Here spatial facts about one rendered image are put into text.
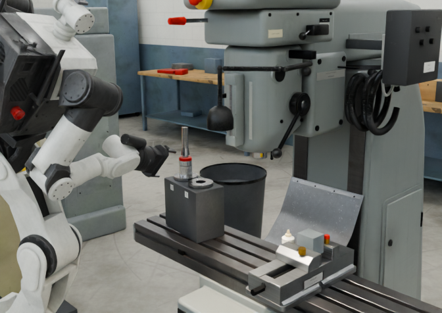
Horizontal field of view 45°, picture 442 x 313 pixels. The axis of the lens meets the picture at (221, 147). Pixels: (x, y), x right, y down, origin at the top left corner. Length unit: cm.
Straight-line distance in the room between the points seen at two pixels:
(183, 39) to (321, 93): 679
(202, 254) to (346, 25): 88
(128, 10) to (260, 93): 752
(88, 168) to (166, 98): 724
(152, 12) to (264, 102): 750
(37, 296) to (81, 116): 63
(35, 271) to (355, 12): 129
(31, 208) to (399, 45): 118
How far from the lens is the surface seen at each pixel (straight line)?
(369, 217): 198
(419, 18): 163
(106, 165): 166
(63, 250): 177
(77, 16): 154
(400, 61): 161
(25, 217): 177
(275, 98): 156
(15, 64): 145
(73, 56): 154
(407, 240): 221
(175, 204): 198
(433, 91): 546
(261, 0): 144
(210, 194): 188
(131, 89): 907
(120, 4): 891
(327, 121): 174
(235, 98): 155
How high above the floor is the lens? 173
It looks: 14 degrees down
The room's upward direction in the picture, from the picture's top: 1 degrees counter-clockwise
